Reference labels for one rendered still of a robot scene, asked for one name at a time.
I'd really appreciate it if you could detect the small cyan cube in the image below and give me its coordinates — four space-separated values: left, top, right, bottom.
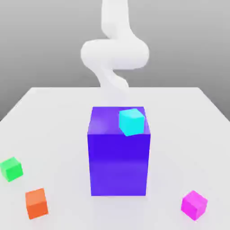
118 108 146 137

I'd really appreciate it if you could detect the small green cube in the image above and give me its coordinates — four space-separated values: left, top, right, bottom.
0 156 24 182

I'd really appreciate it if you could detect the small orange cube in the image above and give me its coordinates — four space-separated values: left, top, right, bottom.
25 187 49 220

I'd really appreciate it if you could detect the small magenta cube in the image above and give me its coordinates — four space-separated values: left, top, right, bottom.
181 190 208 221

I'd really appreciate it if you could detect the large purple box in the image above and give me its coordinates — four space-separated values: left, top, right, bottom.
87 106 151 197

